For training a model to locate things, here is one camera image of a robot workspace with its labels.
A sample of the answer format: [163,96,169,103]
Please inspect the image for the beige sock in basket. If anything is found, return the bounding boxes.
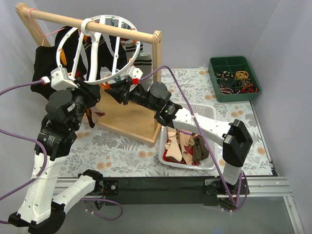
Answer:
[165,127,194,165]

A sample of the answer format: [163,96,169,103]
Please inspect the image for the green compartment tray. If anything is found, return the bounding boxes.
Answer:
[208,56,261,102]

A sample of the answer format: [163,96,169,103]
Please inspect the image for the black sock brown stripes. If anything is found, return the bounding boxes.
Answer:
[82,37,100,81]

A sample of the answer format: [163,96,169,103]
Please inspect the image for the white round clip hanger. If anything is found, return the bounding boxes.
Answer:
[51,15,142,88]

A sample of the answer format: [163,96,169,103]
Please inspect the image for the orange clothes clip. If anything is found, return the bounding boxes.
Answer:
[100,82,111,90]

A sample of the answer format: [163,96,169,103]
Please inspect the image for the brown sock in basket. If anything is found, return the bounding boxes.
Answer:
[193,135,209,163]

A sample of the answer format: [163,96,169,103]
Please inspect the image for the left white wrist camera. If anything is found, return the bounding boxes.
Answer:
[40,67,78,91]

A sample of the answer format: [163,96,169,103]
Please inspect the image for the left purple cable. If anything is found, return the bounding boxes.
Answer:
[0,79,49,225]

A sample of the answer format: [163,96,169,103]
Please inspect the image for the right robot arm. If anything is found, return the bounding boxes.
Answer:
[105,78,253,194]

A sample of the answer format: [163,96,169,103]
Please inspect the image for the navy sock green toe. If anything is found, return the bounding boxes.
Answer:
[105,36,127,75]

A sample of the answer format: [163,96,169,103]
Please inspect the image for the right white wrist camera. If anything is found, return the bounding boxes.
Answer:
[125,66,143,85]

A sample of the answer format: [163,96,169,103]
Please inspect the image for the floral table mat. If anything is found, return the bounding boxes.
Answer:
[60,67,272,177]

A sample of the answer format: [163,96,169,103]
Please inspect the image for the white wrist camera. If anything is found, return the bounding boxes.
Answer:
[125,66,143,85]
[40,67,78,91]

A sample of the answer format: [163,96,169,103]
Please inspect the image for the red yellow argyle sock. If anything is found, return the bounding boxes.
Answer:
[86,108,95,128]

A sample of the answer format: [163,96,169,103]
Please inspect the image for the grey striped sock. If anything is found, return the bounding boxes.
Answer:
[125,40,136,61]
[134,53,153,90]

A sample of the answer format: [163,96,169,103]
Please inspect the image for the white plastic laundry basket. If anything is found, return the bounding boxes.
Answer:
[158,101,218,171]

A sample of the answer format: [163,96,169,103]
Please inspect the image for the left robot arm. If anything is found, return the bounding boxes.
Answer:
[8,78,104,234]

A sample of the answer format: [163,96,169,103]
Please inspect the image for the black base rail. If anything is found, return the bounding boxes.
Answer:
[101,176,218,206]

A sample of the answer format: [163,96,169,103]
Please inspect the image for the maroon beige purple striped sock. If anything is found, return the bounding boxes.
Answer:
[92,107,105,123]

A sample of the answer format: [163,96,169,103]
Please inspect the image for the black garment on hanger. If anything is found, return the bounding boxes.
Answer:
[31,26,79,99]

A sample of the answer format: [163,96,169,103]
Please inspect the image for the wooden clothes rack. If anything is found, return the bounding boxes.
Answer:
[15,3,162,145]

